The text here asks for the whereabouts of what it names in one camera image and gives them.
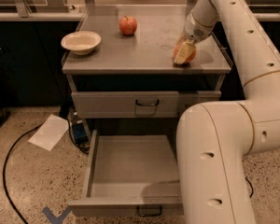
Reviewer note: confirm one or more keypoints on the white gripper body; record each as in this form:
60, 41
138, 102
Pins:
194, 31

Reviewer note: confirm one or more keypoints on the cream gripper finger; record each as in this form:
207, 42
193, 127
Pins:
180, 40
183, 53

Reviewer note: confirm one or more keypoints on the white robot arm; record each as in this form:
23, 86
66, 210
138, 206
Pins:
213, 137

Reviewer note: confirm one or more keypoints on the closed upper grey drawer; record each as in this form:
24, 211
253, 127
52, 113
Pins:
137, 104

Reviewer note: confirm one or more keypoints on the grey metal drawer cabinet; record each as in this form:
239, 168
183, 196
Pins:
141, 62

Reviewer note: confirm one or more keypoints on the open grey drawer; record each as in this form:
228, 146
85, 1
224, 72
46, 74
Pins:
130, 176

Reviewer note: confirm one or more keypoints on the red apple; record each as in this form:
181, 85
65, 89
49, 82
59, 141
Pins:
127, 25

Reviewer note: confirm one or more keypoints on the white ceramic bowl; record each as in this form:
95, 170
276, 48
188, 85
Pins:
81, 42

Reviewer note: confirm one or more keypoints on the blue power box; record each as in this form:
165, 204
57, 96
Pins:
79, 133

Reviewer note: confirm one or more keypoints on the white paper sheet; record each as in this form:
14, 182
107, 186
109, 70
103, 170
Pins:
49, 133

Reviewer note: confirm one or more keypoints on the blue tape floor mark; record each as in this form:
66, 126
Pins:
56, 219

